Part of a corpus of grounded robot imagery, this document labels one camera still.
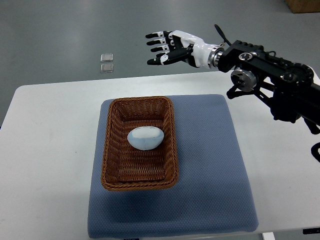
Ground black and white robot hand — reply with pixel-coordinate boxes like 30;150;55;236
145;30;224;69

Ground light blue egg-shaped toy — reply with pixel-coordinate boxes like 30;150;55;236
127;126;164;151

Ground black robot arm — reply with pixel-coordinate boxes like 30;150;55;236
213;25;320;135

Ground brown wicker basket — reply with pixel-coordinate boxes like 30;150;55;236
101;96;179;191

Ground upper silver floor plate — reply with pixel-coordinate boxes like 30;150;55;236
100;53;114;63

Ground silver floor plate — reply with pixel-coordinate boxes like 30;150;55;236
100;63;114;73
100;53;114;63

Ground lower silver floor plate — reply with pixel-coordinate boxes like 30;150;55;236
100;63;114;73

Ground brown cardboard box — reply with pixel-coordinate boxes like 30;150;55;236
285;0;320;14

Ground blue quilted mat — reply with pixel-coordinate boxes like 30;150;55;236
87;94;259;239

